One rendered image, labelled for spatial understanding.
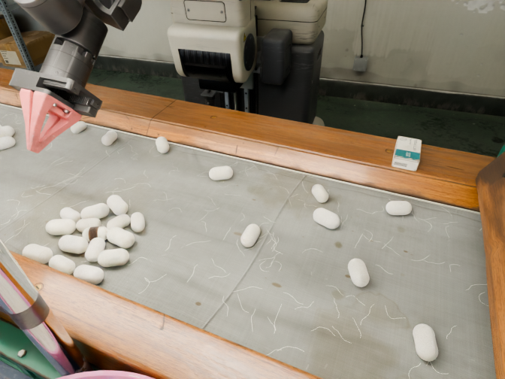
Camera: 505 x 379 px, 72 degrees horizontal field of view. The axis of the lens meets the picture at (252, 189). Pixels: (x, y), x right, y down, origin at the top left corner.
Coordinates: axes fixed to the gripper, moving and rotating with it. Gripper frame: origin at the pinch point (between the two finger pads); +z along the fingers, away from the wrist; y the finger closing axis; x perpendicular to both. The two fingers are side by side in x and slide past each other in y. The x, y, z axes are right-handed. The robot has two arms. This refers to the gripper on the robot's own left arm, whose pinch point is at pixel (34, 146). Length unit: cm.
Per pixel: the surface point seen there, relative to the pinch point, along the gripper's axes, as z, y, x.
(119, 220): 6.1, 14.1, 3.6
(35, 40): -90, -212, 145
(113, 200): 3.8, 11.1, 5.0
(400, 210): -6.5, 47.7, 13.3
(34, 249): 12.1, 8.1, -1.6
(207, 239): 4.9, 25.6, 6.4
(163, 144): -7.6, 9.3, 14.3
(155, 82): -91, -128, 182
